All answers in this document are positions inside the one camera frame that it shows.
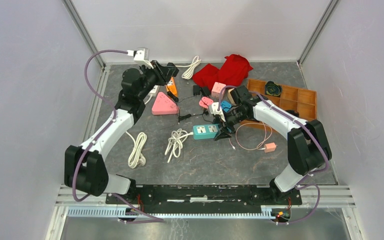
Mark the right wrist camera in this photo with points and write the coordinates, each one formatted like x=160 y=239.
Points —
x=216 y=110

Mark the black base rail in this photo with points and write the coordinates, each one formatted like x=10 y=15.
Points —
x=209 y=199

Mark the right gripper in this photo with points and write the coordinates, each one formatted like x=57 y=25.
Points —
x=224 y=132

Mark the white power strip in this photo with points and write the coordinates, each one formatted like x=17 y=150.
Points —
x=154 y=91

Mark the red cloth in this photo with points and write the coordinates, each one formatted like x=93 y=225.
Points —
x=235 y=69

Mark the beige cube plug adapter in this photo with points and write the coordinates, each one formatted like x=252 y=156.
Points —
x=229 y=96

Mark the blue plug adapter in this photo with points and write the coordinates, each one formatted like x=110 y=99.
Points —
x=225 y=106

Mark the pink plug adapter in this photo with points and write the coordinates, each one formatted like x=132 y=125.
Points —
x=205 y=102
x=269 y=147

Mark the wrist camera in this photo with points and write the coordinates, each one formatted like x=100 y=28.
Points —
x=140 y=57
x=216 y=110

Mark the orange power strip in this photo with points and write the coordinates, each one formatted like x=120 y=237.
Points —
x=171 y=87

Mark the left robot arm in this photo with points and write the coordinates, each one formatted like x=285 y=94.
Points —
x=84 y=165

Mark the pink cube socket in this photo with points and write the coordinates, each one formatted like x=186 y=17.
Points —
x=216 y=91

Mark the orange compartment tray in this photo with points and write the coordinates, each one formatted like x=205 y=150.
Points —
x=300 y=100

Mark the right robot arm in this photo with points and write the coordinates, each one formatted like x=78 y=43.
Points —
x=308 y=149

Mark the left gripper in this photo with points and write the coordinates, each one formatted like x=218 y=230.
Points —
x=163 y=73

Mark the teal power strip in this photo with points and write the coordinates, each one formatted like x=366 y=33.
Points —
x=206 y=131

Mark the pink power strip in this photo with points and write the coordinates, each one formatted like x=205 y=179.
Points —
x=164 y=105

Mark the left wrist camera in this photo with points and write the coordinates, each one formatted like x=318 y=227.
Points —
x=140 y=57

